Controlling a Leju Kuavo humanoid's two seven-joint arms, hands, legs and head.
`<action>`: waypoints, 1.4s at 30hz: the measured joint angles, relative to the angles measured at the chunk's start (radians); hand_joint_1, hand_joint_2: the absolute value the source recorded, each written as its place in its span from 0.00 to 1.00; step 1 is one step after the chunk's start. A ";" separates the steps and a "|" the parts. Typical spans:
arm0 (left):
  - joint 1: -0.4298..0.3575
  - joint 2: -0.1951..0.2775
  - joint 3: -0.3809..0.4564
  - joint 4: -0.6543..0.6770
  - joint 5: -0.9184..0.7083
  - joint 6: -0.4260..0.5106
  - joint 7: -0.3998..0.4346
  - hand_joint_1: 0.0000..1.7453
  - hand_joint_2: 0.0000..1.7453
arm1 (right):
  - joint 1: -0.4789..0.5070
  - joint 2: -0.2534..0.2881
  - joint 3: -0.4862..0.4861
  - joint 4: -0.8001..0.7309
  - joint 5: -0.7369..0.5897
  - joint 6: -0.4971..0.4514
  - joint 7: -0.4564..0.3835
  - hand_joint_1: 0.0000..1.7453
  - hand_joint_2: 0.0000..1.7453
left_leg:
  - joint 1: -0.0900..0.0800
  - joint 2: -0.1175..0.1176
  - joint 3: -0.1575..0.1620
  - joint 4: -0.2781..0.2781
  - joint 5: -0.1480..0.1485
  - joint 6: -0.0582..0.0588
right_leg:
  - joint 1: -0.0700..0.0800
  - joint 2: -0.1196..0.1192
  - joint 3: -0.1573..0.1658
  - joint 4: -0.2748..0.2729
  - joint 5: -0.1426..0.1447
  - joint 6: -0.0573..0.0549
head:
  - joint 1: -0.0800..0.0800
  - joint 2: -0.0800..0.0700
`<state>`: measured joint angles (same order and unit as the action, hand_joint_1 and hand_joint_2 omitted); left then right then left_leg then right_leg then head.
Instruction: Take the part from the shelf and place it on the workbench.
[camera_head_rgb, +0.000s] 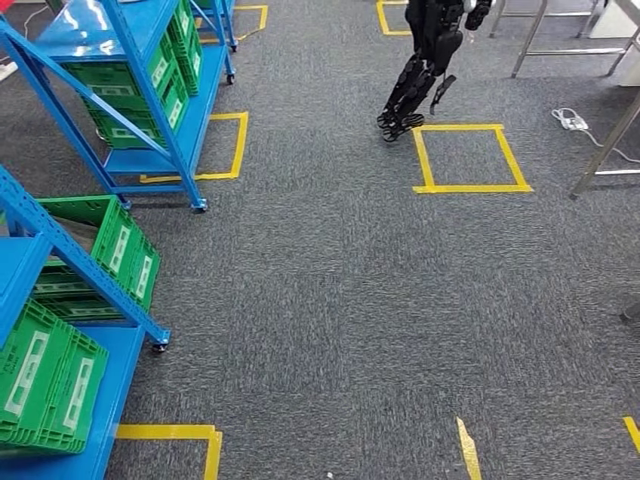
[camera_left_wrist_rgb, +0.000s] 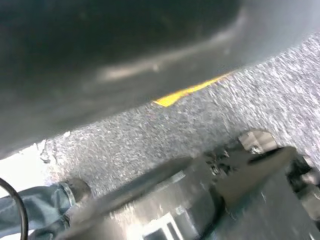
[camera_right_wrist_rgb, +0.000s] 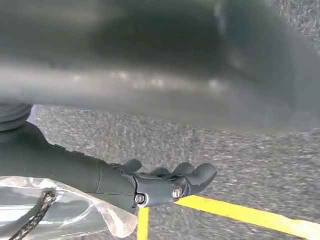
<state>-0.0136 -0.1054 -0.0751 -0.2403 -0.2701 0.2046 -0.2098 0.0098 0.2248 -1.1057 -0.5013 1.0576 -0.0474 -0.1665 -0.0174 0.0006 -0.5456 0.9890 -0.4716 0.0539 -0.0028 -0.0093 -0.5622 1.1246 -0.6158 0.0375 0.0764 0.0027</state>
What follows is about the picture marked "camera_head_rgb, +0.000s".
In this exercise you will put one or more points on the blue steel shelf rack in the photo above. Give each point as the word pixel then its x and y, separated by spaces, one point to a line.
pixel 227 40
pixel 75 258
pixel 130 60

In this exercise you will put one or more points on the yellow floor tape outline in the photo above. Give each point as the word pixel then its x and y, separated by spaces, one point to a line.
pixel 383 20
pixel 240 142
pixel 170 432
pixel 263 16

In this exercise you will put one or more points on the yellow floor tape square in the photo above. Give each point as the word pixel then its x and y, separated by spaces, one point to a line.
pixel 423 159

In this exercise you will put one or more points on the black humanoid robot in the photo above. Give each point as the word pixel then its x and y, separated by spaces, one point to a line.
pixel 425 40

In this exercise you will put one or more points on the yellow floor tape strip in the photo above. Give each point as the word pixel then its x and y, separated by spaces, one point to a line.
pixel 470 457

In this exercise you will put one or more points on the grey plastic sheet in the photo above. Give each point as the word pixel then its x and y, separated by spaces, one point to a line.
pixel 80 237

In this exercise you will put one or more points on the steel frame table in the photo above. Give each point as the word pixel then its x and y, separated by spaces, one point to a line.
pixel 600 152
pixel 530 33

